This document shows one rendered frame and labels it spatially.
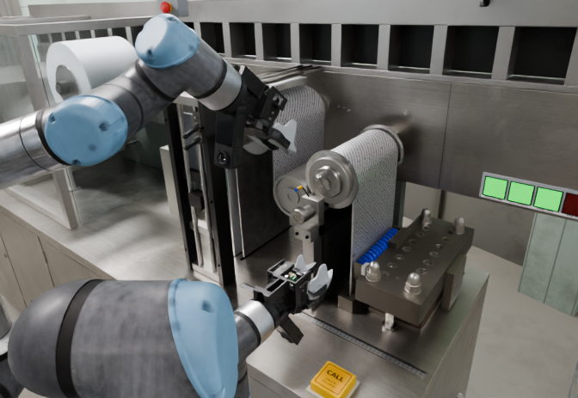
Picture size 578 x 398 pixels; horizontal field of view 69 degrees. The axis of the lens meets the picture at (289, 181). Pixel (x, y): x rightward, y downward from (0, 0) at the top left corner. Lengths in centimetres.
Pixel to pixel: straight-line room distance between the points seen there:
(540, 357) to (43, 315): 233
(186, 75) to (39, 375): 39
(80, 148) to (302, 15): 98
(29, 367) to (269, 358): 65
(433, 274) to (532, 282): 179
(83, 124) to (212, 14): 118
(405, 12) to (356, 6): 14
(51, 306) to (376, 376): 72
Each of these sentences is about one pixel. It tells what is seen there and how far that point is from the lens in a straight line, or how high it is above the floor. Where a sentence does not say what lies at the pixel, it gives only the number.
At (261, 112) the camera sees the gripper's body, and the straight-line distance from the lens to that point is 72.
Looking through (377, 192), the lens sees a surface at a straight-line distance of 111.
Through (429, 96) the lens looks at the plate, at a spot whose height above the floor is 140.
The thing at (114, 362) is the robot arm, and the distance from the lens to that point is 43.
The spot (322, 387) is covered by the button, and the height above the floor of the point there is 92.
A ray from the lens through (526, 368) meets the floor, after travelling 246.
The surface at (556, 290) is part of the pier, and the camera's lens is 282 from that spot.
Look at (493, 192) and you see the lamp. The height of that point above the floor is 117.
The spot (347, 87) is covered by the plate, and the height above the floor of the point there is 140.
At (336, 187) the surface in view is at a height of 125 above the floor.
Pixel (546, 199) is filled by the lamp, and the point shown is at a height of 119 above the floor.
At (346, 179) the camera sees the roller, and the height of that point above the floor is 127.
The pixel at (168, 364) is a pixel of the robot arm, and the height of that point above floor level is 136.
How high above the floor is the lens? 166
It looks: 24 degrees down
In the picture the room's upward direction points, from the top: 2 degrees counter-clockwise
